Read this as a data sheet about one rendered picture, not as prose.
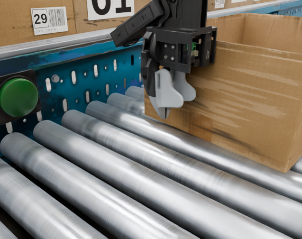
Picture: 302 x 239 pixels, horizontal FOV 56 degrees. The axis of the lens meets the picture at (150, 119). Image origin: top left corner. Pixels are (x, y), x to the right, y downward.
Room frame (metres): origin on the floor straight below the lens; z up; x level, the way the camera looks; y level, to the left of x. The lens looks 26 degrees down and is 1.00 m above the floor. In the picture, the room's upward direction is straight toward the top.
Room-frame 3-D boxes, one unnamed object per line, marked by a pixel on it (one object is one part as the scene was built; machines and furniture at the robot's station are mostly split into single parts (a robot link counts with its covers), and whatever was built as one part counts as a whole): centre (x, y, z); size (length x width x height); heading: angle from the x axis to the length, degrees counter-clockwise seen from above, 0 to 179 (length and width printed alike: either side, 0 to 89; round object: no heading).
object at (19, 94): (0.47, 0.23, 0.81); 0.07 x 0.01 x 0.07; 141
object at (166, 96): (0.41, -0.03, 0.84); 0.06 x 0.03 x 0.09; 51
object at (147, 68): (0.42, -0.01, 0.88); 0.05 x 0.02 x 0.09; 141
